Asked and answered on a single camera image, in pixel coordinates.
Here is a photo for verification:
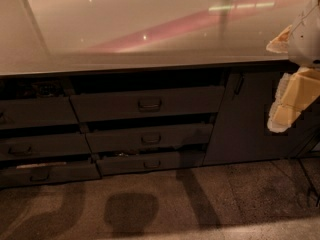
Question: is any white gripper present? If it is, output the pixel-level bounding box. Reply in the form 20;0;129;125
266;0;320;133

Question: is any dark drawer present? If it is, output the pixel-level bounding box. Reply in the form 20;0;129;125
0;161;100;188
0;133;90;161
70;86;224;122
97;150;205;176
0;97;77;129
86;124;213;153

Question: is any dark cabinet door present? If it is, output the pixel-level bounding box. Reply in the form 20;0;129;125
204;72;320;165

